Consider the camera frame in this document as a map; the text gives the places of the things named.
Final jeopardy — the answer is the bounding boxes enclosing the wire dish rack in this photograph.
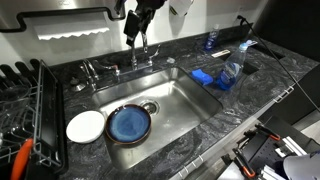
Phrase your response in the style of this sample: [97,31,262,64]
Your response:
[0,59,63,169]

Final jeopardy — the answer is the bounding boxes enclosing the white bowl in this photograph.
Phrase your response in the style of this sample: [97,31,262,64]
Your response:
[65,110,106,145]

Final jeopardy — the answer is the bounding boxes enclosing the small blue soap bottle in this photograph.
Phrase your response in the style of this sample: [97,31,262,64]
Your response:
[204,23,221,52]

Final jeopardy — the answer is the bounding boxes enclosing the stainless steel sink basin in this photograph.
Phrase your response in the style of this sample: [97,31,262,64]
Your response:
[90,66,224,171]

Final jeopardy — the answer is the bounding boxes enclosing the chrome lever handle blue mark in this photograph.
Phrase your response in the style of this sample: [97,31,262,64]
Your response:
[147,44,162,68]

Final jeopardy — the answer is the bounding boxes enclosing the black power cable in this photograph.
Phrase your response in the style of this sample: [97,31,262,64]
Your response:
[236,14,320,113]

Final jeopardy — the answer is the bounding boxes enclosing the black perforated plate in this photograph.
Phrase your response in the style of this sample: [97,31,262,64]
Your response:
[248,133,285,172]

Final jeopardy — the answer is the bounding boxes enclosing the black dish rack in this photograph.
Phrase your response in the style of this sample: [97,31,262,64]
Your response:
[0,59,70,180]

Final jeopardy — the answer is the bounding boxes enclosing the white flat strip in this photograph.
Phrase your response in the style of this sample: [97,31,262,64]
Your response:
[211,49,232,59]

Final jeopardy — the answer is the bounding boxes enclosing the blue sponge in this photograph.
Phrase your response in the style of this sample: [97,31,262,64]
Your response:
[190,68,214,87]

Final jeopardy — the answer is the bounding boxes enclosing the white flat bars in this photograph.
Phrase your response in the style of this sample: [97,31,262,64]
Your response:
[274,136,308,158]

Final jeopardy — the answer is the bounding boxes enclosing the orange utensil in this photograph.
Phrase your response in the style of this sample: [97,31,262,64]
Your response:
[9,138,35,180]

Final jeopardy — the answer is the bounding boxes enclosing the round chrome counter cap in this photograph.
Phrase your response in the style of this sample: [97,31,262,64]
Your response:
[69,77,86,93]

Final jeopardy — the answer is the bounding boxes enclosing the chrome tap base bar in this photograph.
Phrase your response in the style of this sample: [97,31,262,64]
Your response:
[117,63,155,77]

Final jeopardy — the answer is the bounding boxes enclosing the white cabinet handle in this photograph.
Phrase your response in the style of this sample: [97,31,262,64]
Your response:
[177,154,205,180]
[273,85,295,104]

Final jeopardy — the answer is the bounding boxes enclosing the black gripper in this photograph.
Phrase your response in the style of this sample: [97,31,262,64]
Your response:
[123,0,168,47]

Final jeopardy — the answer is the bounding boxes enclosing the black clamp orange tip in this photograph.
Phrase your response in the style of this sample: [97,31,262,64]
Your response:
[254,123,282,143]
[232,148,257,179]

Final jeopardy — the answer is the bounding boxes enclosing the large blue dish soap bottle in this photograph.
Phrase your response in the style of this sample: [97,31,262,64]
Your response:
[215,42,249,92]

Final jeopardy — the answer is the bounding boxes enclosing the chrome gooseneck tap spout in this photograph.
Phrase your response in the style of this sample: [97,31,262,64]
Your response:
[129,31,150,72]

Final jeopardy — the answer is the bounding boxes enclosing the steel paper towel dispenser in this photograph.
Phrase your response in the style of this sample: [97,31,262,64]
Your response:
[0,0,127,34]

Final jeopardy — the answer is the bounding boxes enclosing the black rectangular pad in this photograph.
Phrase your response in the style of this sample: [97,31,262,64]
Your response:
[241,61,260,76]

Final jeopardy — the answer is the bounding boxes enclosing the round metal sink drain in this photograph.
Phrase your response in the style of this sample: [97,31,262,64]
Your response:
[141,99,161,116]

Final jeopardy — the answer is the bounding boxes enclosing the white paper towel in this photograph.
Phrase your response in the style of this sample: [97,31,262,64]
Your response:
[34,14,111,42]

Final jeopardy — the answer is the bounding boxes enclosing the grey rounded object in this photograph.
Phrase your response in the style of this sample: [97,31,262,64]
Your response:
[283,151,320,180]

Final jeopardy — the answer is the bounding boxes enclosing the small chrome side faucet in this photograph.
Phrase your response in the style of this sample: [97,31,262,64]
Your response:
[79,59,100,93]

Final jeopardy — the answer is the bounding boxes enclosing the blue glazed plate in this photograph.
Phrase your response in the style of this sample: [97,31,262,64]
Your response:
[104,103,153,146]

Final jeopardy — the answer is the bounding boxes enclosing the chrome lever handle red mark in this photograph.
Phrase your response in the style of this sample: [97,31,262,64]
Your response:
[92,59,122,78]

